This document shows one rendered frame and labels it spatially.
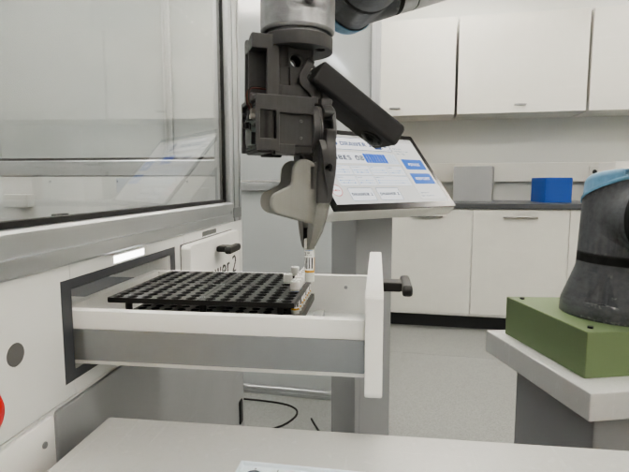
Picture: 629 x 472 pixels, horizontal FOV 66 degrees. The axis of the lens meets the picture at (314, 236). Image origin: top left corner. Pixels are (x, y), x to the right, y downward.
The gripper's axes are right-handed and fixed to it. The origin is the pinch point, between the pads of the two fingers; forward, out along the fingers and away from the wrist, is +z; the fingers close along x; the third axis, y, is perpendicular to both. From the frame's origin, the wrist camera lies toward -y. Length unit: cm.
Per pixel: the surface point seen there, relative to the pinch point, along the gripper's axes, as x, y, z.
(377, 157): -90, -53, -14
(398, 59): -288, -168, -101
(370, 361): 6.8, -3.6, 11.9
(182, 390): -35.0, 11.5, 30.1
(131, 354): -6.3, 18.7, 13.2
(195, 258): -37.0, 8.8, 7.5
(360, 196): -76, -40, -3
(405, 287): -1.2, -12.0, 6.5
